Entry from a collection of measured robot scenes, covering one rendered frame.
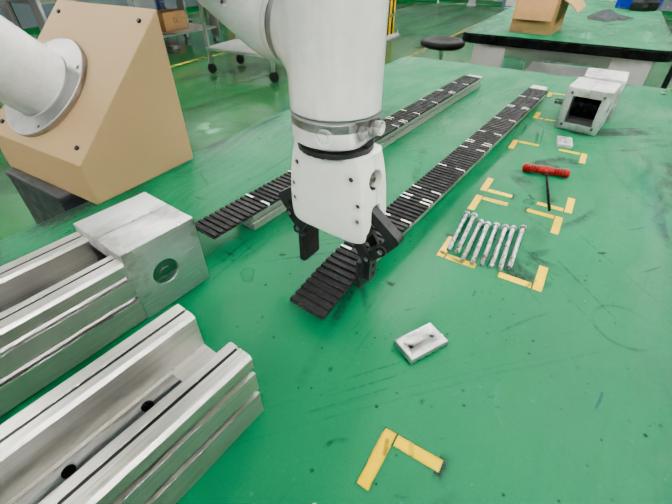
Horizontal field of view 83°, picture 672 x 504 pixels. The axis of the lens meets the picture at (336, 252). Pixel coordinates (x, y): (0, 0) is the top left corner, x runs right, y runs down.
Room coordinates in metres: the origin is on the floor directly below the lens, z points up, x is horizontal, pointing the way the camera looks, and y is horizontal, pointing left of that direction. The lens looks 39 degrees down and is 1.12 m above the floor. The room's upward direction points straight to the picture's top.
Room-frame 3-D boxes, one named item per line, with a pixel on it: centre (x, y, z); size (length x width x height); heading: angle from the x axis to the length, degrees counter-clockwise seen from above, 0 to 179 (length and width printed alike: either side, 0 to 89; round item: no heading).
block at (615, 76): (1.02, -0.66, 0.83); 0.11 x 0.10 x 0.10; 56
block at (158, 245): (0.37, 0.24, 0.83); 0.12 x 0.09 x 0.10; 53
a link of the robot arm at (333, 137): (0.36, 0.00, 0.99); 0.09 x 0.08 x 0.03; 53
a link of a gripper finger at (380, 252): (0.33, -0.04, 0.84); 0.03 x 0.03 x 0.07; 53
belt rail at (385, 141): (0.87, -0.15, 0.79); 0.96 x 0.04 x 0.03; 143
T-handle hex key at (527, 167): (0.59, -0.37, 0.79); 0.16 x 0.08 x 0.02; 159
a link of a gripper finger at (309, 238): (0.39, 0.04, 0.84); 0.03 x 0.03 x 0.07; 53
